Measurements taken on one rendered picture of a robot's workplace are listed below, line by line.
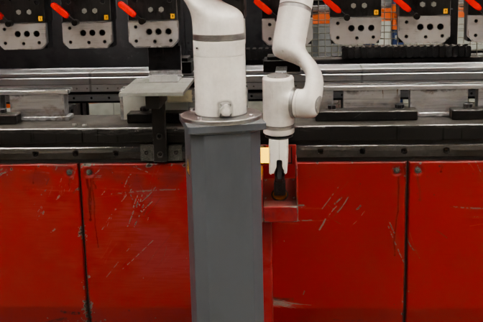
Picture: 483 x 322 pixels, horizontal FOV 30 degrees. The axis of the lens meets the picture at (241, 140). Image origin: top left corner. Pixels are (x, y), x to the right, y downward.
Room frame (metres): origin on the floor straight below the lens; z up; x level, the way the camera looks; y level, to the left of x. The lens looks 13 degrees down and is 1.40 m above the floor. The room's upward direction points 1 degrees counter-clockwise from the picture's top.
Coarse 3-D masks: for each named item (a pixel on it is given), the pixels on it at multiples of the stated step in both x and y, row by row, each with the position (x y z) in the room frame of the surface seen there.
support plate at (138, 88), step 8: (136, 80) 2.69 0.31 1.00; (144, 80) 2.68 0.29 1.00; (184, 80) 2.66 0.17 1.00; (192, 80) 2.67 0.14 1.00; (128, 88) 2.54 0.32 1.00; (136, 88) 2.54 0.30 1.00; (144, 88) 2.53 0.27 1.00; (152, 88) 2.53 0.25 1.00; (160, 88) 2.52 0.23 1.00; (168, 88) 2.52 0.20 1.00; (176, 88) 2.52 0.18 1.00; (184, 88) 2.51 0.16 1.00
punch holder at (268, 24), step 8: (264, 0) 2.68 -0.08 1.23; (272, 0) 2.67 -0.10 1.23; (272, 8) 2.67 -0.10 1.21; (312, 8) 2.67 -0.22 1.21; (264, 16) 2.68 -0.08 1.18; (312, 16) 2.67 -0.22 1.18; (264, 24) 2.67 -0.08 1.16; (272, 24) 2.67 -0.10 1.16; (312, 24) 2.66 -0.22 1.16; (264, 32) 2.67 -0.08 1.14; (272, 32) 2.67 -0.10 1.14; (312, 32) 2.66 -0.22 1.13; (264, 40) 2.67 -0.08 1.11; (272, 40) 2.67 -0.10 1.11
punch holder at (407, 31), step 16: (416, 0) 2.64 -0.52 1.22; (432, 0) 2.64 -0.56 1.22; (448, 0) 2.64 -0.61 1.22; (400, 16) 2.66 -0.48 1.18; (432, 16) 2.64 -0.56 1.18; (448, 16) 2.64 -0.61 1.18; (400, 32) 2.64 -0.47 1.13; (416, 32) 2.64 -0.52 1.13; (432, 32) 2.64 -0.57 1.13; (448, 32) 2.63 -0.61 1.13
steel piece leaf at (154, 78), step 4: (152, 76) 2.64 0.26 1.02; (156, 76) 2.64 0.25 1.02; (160, 76) 2.64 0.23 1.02; (164, 76) 2.64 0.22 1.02; (168, 76) 2.64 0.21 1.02; (172, 76) 2.64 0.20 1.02; (176, 76) 2.64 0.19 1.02; (152, 80) 2.64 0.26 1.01; (156, 80) 2.64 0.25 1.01; (160, 80) 2.64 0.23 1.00; (164, 80) 2.64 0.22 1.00; (168, 80) 2.64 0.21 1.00; (172, 80) 2.64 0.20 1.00; (176, 80) 2.64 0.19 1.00
